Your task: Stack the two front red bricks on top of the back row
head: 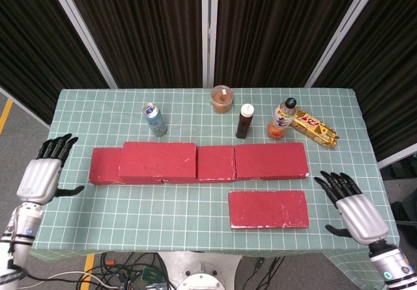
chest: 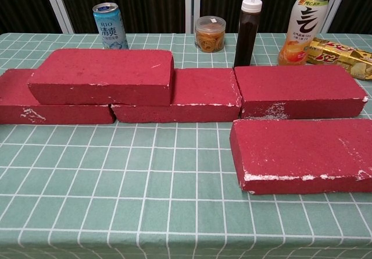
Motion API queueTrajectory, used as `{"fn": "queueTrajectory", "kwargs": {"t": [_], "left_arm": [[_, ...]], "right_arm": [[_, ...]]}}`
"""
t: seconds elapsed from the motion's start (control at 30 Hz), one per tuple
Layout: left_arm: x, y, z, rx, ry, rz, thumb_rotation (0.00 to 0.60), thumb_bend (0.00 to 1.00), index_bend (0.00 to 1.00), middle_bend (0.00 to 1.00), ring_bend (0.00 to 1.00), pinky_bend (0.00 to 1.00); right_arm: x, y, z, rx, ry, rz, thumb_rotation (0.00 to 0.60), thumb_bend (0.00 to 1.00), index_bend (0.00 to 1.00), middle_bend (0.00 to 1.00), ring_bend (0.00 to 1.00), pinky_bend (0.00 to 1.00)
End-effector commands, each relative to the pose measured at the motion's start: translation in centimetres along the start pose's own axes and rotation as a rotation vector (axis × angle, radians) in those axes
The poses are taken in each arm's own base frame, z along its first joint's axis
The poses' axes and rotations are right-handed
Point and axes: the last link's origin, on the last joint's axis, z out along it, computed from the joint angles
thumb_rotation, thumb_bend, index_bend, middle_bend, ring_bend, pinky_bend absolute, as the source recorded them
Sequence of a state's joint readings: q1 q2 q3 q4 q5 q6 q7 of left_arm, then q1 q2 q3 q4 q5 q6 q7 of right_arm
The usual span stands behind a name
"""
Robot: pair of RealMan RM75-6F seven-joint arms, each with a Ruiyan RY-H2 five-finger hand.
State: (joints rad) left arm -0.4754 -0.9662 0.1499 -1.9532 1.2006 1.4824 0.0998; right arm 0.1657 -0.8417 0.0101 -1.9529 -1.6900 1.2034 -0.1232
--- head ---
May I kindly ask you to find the green checked tablecloth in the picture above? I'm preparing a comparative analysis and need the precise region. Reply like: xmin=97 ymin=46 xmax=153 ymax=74
xmin=29 ymin=87 xmax=401 ymax=290

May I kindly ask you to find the light blue drink can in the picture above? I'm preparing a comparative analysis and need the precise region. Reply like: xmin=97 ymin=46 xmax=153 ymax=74
xmin=141 ymin=103 xmax=168 ymax=138

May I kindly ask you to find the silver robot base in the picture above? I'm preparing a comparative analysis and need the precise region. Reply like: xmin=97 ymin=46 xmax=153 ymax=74
xmin=159 ymin=252 xmax=244 ymax=290

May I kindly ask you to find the white cable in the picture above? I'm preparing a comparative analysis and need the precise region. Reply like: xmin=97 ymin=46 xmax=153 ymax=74
xmin=19 ymin=271 xmax=111 ymax=290

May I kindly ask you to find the clear jar of rubber bands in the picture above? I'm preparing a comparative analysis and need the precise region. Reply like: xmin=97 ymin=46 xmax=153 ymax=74
xmin=210 ymin=85 xmax=235 ymax=115

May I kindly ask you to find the white partition post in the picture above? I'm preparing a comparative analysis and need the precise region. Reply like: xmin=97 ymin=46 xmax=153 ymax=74
xmin=201 ymin=0 xmax=218 ymax=88
xmin=45 ymin=0 xmax=119 ymax=89
xmin=304 ymin=0 xmax=385 ymax=88

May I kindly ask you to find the white partition frame rail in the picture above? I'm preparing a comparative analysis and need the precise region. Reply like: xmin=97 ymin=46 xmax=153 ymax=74
xmin=0 ymin=86 xmax=51 ymax=130
xmin=377 ymin=146 xmax=417 ymax=169

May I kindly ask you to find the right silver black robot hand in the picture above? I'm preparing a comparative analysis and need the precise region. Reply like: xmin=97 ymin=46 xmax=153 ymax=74
xmin=314 ymin=171 xmax=390 ymax=245

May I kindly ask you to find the dark sauce bottle white cap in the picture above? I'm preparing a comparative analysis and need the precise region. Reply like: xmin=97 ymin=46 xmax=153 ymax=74
xmin=235 ymin=104 xmax=255 ymax=139

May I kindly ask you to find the red brick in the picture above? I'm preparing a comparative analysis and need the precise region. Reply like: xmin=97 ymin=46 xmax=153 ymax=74
xmin=162 ymin=145 xmax=236 ymax=184
xmin=118 ymin=141 xmax=197 ymax=181
xmin=89 ymin=147 xmax=164 ymax=186
xmin=227 ymin=190 xmax=309 ymax=229
xmin=233 ymin=142 xmax=309 ymax=181

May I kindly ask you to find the dark ribbed partition panel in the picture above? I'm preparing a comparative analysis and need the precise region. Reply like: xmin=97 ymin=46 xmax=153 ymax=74
xmin=61 ymin=0 xmax=205 ymax=89
xmin=312 ymin=0 xmax=417 ymax=162
xmin=0 ymin=0 xmax=110 ymax=124
xmin=213 ymin=0 xmax=367 ymax=89

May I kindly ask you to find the tea bottle with white label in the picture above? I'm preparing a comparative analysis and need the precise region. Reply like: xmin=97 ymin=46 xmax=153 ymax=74
xmin=266 ymin=97 xmax=298 ymax=139

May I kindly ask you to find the black cable bundle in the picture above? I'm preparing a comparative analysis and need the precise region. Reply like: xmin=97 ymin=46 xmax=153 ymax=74
xmin=244 ymin=256 xmax=285 ymax=290
xmin=78 ymin=252 xmax=170 ymax=290

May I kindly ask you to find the gold snack package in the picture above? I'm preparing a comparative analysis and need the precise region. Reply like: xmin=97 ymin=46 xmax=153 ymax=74
xmin=291 ymin=107 xmax=340 ymax=149

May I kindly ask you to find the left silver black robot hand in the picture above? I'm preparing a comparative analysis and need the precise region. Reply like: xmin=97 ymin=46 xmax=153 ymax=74
xmin=16 ymin=133 xmax=85 ymax=205

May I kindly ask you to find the green circuit board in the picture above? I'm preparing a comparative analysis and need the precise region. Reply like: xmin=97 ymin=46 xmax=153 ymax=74
xmin=142 ymin=268 xmax=162 ymax=283

